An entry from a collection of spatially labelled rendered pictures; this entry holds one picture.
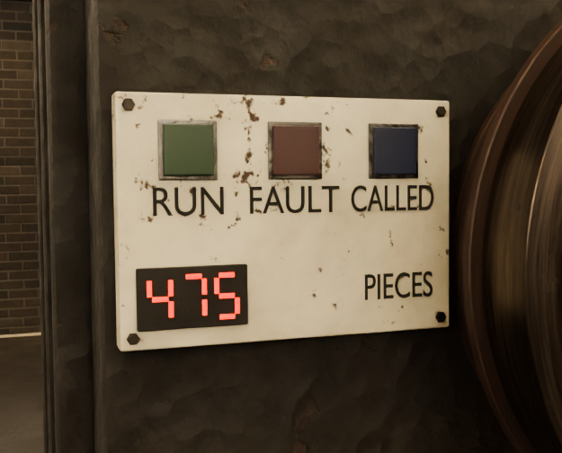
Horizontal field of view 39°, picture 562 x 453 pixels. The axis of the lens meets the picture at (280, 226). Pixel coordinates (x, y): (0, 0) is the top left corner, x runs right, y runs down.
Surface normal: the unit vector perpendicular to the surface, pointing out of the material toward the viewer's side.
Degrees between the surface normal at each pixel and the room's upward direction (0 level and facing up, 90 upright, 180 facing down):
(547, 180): 90
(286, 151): 90
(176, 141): 90
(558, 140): 90
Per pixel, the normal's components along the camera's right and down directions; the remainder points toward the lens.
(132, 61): 0.32, 0.04
